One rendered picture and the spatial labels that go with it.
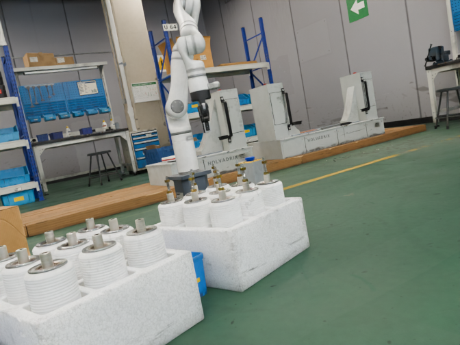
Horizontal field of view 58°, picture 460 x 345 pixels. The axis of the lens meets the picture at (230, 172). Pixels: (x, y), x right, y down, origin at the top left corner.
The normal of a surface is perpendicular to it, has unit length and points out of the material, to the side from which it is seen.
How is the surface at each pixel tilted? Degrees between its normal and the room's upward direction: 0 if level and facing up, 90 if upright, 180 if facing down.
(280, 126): 90
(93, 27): 90
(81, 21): 90
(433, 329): 0
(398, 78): 90
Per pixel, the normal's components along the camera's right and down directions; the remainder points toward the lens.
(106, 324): 0.74, -0.07
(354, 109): 0.52, 0.00
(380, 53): -0.84, 0.21
